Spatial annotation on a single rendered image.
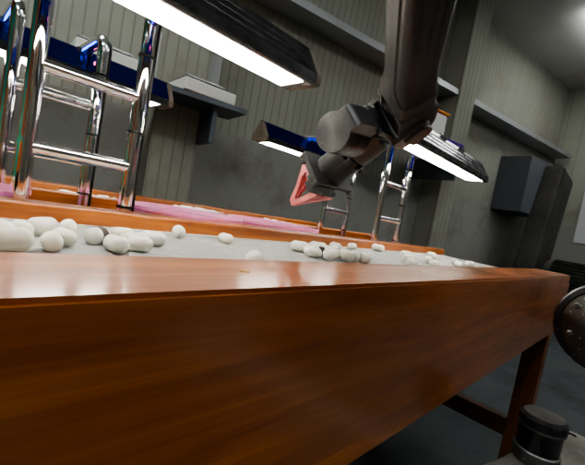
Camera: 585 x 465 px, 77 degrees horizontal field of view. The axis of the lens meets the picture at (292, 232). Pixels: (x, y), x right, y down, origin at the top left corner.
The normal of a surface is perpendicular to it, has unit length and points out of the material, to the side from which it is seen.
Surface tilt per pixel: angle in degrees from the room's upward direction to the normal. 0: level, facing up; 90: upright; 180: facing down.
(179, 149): 90
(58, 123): 90
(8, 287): 0
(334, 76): 90
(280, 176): 90
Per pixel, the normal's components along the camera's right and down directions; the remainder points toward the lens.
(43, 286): 0.18, -0.98
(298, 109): 0.54, 0.15
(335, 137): -0.64, 0.05
